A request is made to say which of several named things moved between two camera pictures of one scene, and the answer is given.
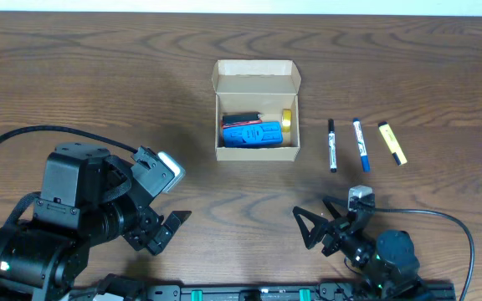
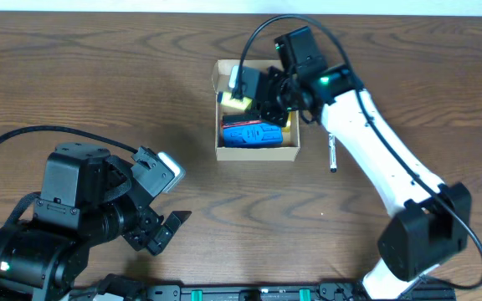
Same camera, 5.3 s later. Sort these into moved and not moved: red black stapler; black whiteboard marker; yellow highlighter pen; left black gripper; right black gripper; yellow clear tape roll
Moved: right black gripper; yellow highlighter pen
Not moved: black whiteboard marker; yellow clear tape roll; left black gripper; red black stapler
